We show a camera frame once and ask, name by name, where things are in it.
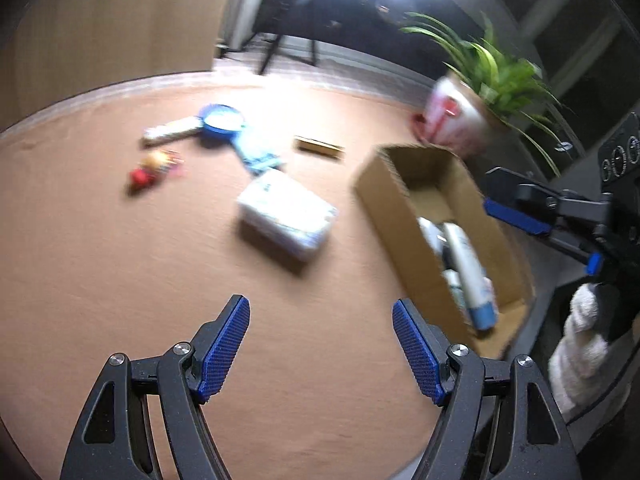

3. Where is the red yellow small toy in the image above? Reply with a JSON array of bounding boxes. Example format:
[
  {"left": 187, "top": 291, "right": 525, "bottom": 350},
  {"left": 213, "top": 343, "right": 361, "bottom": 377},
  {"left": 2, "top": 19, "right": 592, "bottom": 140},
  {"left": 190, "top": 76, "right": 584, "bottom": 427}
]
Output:
[{"left": 127, "top": 150, "right": 183, "bottom": 195}]

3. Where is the green lip balm tube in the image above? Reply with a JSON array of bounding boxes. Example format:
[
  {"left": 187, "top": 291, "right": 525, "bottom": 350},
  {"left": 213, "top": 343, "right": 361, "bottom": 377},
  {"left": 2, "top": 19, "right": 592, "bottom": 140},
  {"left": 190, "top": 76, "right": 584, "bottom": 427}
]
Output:
[{"left": 442, "top": 269, "right": 466, "bottom": 315}]

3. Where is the right white gloved hand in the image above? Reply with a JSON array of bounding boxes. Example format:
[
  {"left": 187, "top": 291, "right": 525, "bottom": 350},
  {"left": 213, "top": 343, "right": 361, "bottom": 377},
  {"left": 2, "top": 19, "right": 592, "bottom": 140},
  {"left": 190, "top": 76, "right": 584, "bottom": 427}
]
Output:
[{"left": 548, "top": 283, "right": 639, "bottom": 422}]

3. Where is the white red flower pot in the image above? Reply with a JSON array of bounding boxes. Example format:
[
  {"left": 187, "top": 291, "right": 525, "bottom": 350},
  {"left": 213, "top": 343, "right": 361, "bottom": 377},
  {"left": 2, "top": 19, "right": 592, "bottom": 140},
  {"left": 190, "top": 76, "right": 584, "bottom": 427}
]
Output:
[{"left": 410, "top": 72, "right": 509, "bottom": 159}]

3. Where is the green spider plant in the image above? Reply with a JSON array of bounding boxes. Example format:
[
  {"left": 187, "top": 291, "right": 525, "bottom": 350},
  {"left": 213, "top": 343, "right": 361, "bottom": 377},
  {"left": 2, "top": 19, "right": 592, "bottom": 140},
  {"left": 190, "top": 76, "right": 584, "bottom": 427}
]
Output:
[{"left": 400, "top": 11, "right": 562, "bottom": 177}]

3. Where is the large cream lotion tube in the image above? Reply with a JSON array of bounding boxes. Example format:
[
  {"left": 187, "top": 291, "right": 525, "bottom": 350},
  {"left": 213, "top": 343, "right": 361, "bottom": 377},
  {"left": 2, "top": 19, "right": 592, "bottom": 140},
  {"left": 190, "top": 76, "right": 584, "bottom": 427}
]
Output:
[{"left": 442, "top": 222, "right": 498, "bottom": 332}]

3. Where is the brown cardboard box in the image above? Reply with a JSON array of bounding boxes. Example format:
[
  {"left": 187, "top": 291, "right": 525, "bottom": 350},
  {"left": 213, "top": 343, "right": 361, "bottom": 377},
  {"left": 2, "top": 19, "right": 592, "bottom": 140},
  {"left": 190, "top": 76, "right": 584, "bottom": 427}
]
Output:
[{"left": 355, "top": 145, "right": 534, "bottom": 359}]

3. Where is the blue round tape measure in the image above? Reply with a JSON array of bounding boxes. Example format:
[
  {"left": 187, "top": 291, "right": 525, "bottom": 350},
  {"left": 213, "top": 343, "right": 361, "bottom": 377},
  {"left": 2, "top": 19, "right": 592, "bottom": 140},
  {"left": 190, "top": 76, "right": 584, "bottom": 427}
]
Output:
[{"left": 198, "top": 104, "right": 244, "bottom": 141}]

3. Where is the wooden headboard panel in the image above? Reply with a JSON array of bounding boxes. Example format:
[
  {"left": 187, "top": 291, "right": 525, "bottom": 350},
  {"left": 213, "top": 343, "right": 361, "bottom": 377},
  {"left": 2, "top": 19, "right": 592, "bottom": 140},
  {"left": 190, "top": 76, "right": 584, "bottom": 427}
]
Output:
[{"left": 1, "top": 0, "right": 227, "bottom": 128}]

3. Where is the black tripod stand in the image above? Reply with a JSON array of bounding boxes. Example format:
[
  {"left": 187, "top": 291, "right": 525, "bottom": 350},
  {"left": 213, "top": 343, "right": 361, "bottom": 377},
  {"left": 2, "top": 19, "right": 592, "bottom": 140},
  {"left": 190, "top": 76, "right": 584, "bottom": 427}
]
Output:
[{"left": 241, "top": 0, "right": 318, "bottom": 75}]

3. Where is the patterned tissue pack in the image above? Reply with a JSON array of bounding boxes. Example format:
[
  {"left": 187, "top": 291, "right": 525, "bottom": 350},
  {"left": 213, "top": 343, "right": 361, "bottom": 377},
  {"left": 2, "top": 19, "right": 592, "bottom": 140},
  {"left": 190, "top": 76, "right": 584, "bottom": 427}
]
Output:
[{"left": 236, "top": 169, "right": 337, "bottom": 261}]

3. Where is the cream patterned stick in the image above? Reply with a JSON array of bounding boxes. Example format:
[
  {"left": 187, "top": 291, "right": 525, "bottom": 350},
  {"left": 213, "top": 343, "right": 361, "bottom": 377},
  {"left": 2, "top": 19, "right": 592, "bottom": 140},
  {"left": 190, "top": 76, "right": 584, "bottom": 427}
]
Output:
[{"left": 141, "top": 116, "right": 203, "bottom": 148}]

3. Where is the small pink bottle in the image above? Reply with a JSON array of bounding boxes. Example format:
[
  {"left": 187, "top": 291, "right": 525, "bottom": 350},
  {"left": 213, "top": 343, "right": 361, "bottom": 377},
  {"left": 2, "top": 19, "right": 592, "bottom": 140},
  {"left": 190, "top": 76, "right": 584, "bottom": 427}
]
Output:
[{"left": 483, "top": 276, "right": 498, "bottom": 312}]

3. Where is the gold rectangular bar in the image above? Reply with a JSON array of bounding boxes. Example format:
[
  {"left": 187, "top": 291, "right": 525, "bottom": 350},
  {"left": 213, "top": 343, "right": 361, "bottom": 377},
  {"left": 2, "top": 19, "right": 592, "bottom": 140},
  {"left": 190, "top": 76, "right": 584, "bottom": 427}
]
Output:
[{"left": 295, "top": 136, "right": 344, "bottom": 159}]

